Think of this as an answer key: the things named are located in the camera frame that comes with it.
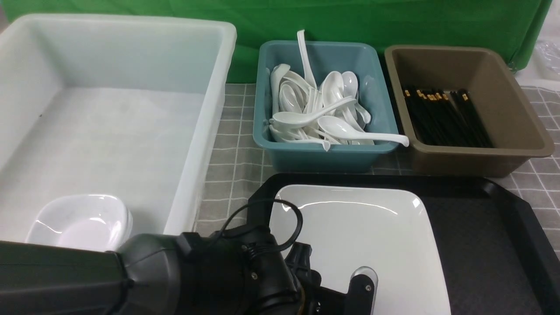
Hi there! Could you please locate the grey checked tablecloth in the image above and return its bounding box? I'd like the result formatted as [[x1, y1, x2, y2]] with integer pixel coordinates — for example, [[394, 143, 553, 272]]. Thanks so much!
[[194, 84, 560, 255]]

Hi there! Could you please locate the brown plastic chopstick bin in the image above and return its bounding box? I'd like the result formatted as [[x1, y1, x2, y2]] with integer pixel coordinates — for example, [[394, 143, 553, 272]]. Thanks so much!
[[385, 45, 555, 178]]

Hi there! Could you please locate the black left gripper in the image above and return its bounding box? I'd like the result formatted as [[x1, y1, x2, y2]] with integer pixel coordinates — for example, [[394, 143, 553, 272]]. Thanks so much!
[[177, 225, 378, 315]]

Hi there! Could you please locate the white soup spoon in bin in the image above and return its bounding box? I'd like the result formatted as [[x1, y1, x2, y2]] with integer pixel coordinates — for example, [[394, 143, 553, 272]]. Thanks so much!
[[319, 71, 364, 132]]

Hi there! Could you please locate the large white square plate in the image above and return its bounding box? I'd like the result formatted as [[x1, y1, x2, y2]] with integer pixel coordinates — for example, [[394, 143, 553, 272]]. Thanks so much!
[[276, 184, 451, 315]]

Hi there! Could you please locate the teal plastic spoon bin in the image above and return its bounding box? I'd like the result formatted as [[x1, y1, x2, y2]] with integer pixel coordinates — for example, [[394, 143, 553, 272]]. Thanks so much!
[[253, 40, 399, 173]]

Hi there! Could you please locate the large white plastic bin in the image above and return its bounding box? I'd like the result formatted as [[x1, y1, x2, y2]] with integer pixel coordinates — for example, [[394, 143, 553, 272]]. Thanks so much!
[[0, 14, 237, 242]]

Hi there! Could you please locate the black chopsticks bundle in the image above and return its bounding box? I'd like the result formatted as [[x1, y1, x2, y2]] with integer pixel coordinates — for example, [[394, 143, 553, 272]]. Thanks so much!
[[402, 85, 495, 149]]

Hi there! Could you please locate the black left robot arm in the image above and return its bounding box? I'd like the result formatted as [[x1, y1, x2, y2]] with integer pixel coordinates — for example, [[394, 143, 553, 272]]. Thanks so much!
[[0, 225, 378, 315]]

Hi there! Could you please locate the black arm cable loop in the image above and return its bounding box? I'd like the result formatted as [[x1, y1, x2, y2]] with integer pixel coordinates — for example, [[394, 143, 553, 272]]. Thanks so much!
[[214, 199, 304, 252]]

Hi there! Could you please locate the black serving tray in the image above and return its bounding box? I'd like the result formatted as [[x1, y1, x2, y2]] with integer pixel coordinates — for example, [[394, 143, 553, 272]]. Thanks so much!
[[249, 173, 560, 315]]

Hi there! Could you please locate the green backdrop cloth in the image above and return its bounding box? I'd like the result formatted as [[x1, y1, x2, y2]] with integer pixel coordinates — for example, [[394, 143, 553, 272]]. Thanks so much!
[[1, 0, 551, 83]]

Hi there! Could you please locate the white spoon standing upright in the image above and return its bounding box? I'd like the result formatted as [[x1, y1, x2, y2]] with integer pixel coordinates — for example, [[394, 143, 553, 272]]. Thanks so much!
[[297, 29, 317, 89]]

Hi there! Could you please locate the white soup spoon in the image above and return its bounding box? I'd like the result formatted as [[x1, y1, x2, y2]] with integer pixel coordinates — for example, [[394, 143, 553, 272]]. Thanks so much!
[[268, 97, 357, 128], [319, 71, 364, 132]]

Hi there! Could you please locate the small white bowl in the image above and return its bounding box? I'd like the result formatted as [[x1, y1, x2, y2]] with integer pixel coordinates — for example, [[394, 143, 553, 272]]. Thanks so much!
[[26, 195, 133, 252]]

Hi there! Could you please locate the white spoon over bin edge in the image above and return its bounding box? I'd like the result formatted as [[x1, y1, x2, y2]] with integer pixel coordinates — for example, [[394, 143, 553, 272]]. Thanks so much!
[[317, 116, 410, 147]]

